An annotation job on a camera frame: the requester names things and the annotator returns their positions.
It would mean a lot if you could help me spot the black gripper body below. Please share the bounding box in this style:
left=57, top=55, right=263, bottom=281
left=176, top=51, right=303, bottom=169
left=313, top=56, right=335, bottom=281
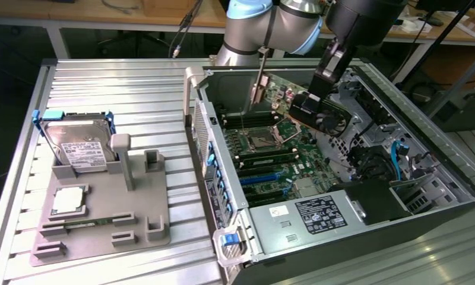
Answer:
left=315, top=0, right=405, bottom=80

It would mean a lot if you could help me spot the Nvidia graphics card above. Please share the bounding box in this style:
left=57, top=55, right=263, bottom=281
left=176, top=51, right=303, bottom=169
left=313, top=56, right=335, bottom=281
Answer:
left=251, top=46, right=353, bottom=140

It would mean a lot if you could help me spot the white and black desk device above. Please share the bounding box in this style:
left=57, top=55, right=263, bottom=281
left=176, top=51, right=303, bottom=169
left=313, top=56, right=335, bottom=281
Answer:
left=395, top=17, right=432, bottom=33

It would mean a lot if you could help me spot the metal socket cover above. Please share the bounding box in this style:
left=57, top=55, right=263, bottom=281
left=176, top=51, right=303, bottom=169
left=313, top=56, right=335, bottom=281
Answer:
left=271, top=117, right=304, bottom=143

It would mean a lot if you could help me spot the black tripod pole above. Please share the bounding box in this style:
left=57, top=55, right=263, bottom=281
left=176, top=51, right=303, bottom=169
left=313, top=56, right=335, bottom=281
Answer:
left=389, top=0, right=475, bottom=84

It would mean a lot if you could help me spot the grey metal disk bay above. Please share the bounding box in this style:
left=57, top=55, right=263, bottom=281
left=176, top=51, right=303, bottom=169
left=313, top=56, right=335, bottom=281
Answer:
left=315, top=74, right=387, bottom=155

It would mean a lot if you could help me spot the black monitor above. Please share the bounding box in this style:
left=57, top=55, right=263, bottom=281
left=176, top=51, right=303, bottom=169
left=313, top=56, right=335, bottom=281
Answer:
left=413, top=0, right=475, bottom=12

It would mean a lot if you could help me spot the CPU socket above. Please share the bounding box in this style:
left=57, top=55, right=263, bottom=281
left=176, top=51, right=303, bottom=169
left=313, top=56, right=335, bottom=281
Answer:
left=244, top=127, right=280, bottom=152

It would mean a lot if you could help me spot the green motherboard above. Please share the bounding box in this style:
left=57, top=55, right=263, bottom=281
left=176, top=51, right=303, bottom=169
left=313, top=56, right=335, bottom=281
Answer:
left=220, top=112, right=353, bottom=208

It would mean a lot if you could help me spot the black installed RAM stick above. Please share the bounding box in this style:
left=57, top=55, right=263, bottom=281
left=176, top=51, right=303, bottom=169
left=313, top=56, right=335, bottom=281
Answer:
left=236, top=151, right=300, bottom=169

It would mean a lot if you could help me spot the silver chipset heatsink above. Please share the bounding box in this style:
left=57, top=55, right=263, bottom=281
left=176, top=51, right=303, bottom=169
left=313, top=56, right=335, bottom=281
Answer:
left=293, top=179, right=320, bottom=197

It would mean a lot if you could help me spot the blue expansion slot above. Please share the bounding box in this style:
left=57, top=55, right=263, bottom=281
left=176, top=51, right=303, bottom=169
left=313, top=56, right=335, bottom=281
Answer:
left=239, top=173, right=280, bottom=185

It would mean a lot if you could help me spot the dark grey floor box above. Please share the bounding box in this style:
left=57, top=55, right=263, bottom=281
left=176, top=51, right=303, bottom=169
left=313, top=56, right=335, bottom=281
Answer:
left=435, top=88, right=475, bottom=133

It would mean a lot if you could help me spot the black plastic shroud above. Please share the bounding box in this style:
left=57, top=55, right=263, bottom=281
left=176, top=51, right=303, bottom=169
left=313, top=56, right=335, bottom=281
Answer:
left=325, top=179, right=415, bottom=226

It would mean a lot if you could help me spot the grey power supply unit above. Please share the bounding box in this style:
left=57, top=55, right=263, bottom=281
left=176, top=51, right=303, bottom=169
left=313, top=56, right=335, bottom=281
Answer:
left=248, top=189, right=368, bottom=257

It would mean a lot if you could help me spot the open black PC case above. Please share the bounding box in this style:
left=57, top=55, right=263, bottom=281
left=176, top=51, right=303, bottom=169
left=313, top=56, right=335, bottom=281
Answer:
left=184, top=58, right=475, bottom=285

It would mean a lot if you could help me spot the hard disk with blue carrier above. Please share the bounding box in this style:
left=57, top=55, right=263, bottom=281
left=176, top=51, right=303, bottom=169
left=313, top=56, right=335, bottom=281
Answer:
left=30, top=109, right=117, bottom=175

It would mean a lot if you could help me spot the grey plastic parts rack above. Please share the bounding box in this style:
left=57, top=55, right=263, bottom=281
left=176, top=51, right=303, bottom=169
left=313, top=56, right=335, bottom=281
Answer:
left=29, top=133, right=173, bottom=268

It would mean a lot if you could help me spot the green loose RAM stick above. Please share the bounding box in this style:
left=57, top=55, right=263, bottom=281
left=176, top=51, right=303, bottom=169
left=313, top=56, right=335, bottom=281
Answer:
left=62, top=218, right=117, bottom=229

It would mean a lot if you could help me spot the silver CPU chip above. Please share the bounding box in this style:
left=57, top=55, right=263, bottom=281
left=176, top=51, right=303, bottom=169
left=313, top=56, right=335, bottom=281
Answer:
left=52, top=187, right=86, bottom=214

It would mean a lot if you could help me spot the wooden desk white frame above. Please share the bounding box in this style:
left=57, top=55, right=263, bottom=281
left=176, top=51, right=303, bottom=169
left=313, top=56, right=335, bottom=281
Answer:
left=0, top=0, right=227, bottom=59
left=316, top=11, right=475, bottom=86

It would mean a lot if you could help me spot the blue data wire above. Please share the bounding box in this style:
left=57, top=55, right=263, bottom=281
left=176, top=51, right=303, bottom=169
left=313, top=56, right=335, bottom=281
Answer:
left=389, top=141, right=411, bottom=182

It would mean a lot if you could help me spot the black hanging cable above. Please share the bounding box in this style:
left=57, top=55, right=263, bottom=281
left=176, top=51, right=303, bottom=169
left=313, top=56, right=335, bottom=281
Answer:
left=172, top=0, right=203, bottom=59

